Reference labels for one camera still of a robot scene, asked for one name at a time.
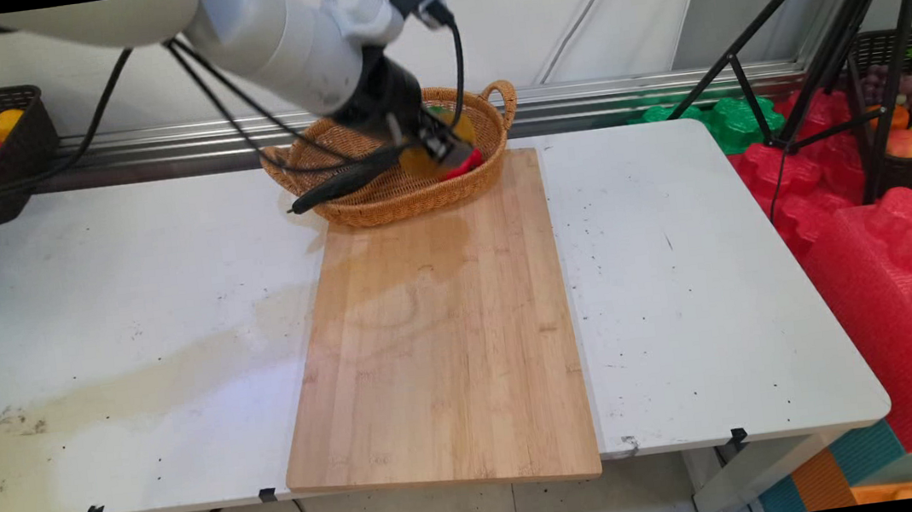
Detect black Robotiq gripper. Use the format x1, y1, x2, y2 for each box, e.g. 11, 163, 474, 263
324, 35, 479, 184

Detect brown potato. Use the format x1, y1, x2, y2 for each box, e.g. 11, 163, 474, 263
393, 112, 482, 184

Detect red tomato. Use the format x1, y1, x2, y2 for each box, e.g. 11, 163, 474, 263
438, 148, 487, 182

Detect woven wicker basket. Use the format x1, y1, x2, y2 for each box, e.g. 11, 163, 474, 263
254, 78, 531, 240

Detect dark green cucumber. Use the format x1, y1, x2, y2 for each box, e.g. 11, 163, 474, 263
282, 143, 416, 217

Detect wooden cutting board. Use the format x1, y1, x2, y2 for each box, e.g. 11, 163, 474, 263
253, 143, 605, 512

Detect green foam mat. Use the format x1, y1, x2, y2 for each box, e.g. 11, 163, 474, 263
626, 84, 790, 167

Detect flat red foam mat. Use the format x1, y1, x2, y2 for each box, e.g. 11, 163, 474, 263
720, 83, 880, 263

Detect yellow orange pepper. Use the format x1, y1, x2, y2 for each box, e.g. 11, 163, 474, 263
0, 107, 30, 144

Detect black tripod stand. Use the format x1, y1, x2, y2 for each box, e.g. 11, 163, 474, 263
654, 0, 912, 228

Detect white table leg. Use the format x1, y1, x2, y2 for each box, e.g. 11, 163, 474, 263
683, 429, 848, 512

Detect small orange fruit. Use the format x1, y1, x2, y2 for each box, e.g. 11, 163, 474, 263
868, 102, 912, 137

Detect orange red peach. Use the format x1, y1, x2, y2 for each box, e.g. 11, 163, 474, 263
883, 128, 912, 164

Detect large red foam mat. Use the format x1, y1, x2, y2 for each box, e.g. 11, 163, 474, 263
793, 185, 912, 466

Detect teal orange foam mat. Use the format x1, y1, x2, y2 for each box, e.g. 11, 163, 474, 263
751, 415, 912, 512

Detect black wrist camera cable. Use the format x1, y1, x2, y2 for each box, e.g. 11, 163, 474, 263
166, 7, 477, 191

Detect metal wall rail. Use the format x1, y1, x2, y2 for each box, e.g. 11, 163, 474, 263
22, 51, 810, 195

